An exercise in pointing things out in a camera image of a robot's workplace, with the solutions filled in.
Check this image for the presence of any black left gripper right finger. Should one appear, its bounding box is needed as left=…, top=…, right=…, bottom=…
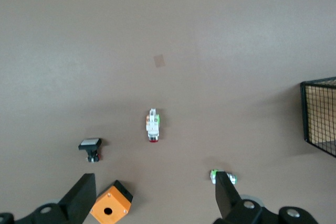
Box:
left=212, top=171, right=320, bottom=224

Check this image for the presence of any wooden shelf insert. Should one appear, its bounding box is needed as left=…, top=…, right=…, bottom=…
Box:
left=306, top=83, right=336, bottom=146

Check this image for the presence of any orange button enclosure box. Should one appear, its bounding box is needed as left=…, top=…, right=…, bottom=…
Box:
left=90, top=180, right=134, bottom=224

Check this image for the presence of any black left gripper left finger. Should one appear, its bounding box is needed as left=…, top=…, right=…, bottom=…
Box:
left=0, top=173, right=97, bottom=224

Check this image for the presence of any brown tape patch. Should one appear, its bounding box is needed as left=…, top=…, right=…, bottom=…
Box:
left=153, top=54, right=166, bottom=68

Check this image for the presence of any black wire basket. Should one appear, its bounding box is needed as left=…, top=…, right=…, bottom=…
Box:
left=300, top=76, right=336, bottom=158

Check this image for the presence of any white push button red cap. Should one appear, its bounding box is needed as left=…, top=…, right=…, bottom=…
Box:
left=145, top=108, right=161, bottom=145

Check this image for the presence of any white push button green cap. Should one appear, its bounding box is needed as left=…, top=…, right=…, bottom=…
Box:
left=209, top=168, right=238, bottom=186

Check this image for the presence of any black square push button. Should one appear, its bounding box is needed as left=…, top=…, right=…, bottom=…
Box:
left=78, top=137, right=102, bottom=164

